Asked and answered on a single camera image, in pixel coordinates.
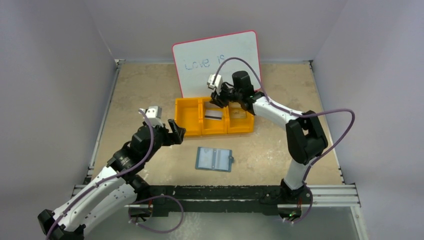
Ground grey credit card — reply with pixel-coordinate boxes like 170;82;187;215
203;101;221;111

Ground white VIP card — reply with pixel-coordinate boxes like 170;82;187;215
204;109;223;121

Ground blue leather card holder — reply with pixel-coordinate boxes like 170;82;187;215
195;147;234;173

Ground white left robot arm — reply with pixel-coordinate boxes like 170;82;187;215
37;119;186;240

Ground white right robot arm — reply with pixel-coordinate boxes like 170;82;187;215
206;70;328;196

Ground cards in right bin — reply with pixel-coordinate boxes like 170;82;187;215
228;106;248;119

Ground yellow middle bin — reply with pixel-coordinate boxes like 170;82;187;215
198;97;228;136

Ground yellow bin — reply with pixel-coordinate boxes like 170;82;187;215
175;97;203;137
225;102;255;134
198;97;228;136

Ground yellow left bin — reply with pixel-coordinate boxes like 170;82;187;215
175;97;203;137

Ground yellow right bin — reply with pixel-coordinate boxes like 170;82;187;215
225;102;255;134

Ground pink framed whiteboard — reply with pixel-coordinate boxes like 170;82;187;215
172;30;261;98

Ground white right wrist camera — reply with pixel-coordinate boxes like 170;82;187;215
206;74;223;92

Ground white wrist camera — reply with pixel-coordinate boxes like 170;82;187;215
138;105;164;128
206;74;223;92

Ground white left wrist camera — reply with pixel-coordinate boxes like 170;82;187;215
138;105;164;128

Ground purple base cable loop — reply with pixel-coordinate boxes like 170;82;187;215
128;194;185;234

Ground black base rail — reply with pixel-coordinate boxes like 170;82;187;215
127;183;314;220

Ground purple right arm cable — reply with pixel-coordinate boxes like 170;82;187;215
213;57;357;186

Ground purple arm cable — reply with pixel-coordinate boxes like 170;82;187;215
44;109;156;240
213;57;357;186

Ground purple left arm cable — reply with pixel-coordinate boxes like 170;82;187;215
44;109;156;240

